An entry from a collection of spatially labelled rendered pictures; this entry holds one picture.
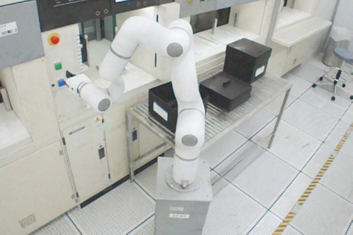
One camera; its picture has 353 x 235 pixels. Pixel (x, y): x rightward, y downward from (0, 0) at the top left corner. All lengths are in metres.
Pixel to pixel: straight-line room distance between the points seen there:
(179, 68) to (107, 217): 1.48
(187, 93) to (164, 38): 0.26
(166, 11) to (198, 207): 1.14
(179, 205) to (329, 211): 1.56
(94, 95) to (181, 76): 0.37
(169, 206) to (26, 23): 1.10
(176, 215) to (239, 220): 0.89
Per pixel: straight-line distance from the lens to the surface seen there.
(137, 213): 2.25
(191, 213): 1.51
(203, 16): 2.93
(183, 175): 1.38
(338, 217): 2.68
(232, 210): 2.35
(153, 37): 0.97
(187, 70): 1.06
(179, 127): 1.15
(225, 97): 1.93
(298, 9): 4.52
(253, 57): 2.23
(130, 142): 2.09
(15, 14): 1.37
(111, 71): 1.11
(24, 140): 1.68
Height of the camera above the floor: 1.89
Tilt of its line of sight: 35 degrees down
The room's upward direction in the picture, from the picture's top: 5 degrees clockwise
